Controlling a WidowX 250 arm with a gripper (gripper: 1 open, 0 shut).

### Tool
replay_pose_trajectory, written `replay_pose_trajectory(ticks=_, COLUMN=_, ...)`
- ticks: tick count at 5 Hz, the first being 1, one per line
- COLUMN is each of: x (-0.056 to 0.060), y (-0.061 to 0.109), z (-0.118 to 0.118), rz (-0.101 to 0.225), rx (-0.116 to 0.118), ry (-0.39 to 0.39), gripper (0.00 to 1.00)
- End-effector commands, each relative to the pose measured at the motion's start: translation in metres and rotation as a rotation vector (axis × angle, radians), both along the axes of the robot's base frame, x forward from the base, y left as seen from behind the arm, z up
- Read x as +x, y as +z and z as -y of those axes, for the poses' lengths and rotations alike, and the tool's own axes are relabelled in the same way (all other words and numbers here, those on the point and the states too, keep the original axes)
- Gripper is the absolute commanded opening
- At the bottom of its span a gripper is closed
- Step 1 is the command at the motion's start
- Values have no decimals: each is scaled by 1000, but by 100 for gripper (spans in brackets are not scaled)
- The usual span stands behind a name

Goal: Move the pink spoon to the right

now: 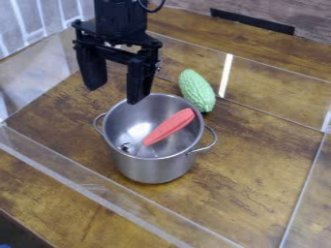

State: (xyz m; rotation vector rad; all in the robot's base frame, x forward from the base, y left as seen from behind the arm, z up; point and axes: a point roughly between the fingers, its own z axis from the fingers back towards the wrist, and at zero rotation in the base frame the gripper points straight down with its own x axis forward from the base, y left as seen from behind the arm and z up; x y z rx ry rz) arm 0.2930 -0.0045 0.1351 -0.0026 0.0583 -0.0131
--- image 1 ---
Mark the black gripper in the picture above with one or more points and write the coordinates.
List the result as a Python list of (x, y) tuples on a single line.
[(132, 46)]

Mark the stainless steel pot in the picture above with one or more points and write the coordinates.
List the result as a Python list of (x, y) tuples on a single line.
[(128, 123)]

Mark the pink handled metal spoon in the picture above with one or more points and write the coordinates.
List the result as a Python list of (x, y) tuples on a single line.
[(166, 129)]

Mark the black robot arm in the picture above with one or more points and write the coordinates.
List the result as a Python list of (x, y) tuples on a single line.
[(121, 15)]

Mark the green bitter gourd toy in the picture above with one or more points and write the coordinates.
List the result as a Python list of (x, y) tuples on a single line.
[(197, 90)]

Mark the black wall strip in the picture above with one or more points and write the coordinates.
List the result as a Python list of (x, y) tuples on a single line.
[(253, 21)]

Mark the clear acrylic enclosure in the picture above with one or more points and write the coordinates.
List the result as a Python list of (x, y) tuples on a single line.
[(258, 191)]

